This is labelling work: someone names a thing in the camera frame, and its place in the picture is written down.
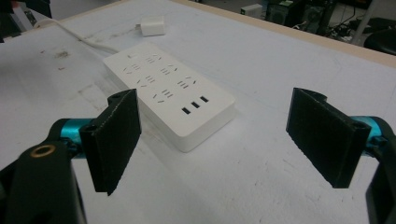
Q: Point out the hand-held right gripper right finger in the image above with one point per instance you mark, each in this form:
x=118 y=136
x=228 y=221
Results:
x=327 y=137

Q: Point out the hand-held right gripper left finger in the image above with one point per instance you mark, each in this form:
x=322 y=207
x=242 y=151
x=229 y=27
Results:
x=113 y=140

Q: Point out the white power strip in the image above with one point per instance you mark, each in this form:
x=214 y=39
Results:
x=174 y=93

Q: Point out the black round stool seat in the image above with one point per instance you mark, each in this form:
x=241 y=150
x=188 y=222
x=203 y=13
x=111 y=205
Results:
x=381 y=42

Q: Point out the white charger plug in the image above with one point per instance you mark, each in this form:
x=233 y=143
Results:
x=152 y=25

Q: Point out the white metal stand leg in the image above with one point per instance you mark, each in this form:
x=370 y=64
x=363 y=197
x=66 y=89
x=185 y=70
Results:
x=365 y=21

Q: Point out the black computer tower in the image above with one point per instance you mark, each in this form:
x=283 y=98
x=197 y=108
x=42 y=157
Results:
x=299 y=14

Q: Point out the small white box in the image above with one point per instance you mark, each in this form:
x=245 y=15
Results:
x=251 y=10

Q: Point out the dark equipment with grey panel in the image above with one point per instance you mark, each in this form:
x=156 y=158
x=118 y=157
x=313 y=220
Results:
x=18 y=15

